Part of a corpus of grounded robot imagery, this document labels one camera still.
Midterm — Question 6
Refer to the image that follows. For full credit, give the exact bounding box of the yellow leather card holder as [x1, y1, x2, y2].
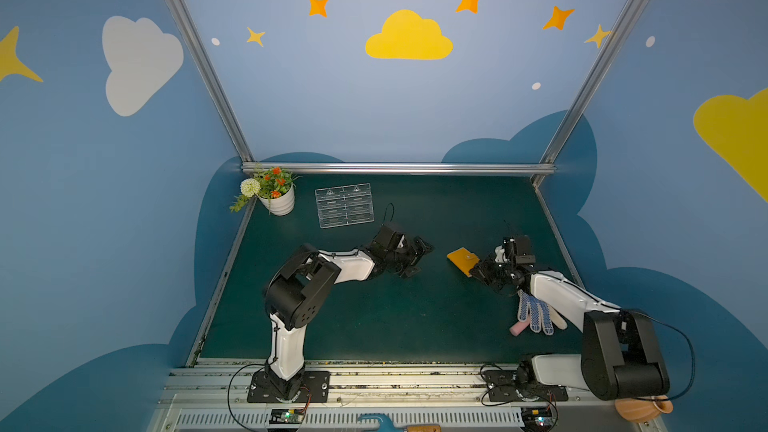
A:
[447, 247, 480, 277]

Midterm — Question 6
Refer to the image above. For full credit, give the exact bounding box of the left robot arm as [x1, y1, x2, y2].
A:
[264, 222, 434, 383]

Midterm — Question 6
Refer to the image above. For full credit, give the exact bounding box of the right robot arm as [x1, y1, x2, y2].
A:
[449, 236, 670, 401]

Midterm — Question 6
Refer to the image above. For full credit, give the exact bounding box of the clear plastic organizer tray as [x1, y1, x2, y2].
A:
[314, 183, 375, 229]

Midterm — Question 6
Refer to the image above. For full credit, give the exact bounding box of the potted flower plant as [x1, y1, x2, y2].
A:
[229, 167, 295, 216]

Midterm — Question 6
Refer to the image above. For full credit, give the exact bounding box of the right controller board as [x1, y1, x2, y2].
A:
[521, 408, 557, 432]

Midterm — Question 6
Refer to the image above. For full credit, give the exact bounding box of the controller board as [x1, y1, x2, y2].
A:
[521, 408, 557, 432]
[269, 409, 305, 426]

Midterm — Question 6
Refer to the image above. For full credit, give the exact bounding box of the terracotta clay vase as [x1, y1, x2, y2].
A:
[614, 395, 674, 424]

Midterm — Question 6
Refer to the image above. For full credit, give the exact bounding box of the left controller board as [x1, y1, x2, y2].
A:
[269, 409, 305, 426]

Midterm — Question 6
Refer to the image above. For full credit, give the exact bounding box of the aluminium frame rear bar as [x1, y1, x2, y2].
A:
[241, 162, 556, 176]

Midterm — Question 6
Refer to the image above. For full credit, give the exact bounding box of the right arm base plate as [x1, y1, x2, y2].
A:
[480, 368, 569, 405]

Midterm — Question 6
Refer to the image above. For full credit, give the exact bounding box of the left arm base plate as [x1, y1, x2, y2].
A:
[247, 369, 330, 403]

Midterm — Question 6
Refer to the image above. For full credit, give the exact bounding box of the teal handled tool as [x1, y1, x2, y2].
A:
[358, 413, 442, 432]

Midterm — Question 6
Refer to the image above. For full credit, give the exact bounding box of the aluminium front rail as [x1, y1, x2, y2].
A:
[148, 360, 666, 431]

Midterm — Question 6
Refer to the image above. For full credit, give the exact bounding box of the aluminium frame right post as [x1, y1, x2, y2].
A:
[539, 0, 650, 175]

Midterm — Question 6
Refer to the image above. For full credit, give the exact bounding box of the aluminium frame post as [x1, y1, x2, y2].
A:
[539, 0, 650, 175]
[164, 0, 253, 162]

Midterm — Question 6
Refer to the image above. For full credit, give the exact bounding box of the aluminium frame left post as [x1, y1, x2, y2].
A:
[164, 0, 253, 162]

